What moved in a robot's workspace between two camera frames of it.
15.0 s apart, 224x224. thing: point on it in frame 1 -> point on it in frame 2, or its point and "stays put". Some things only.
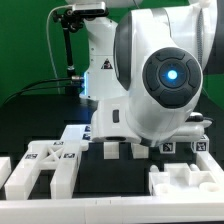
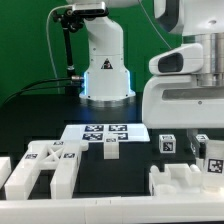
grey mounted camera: [90, 9] stays put
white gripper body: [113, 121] -> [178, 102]
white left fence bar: [5, 169] stays put
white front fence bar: [113, 210] stays put
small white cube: [140, 151] -> [213, 173]
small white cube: [111, 150] stays put
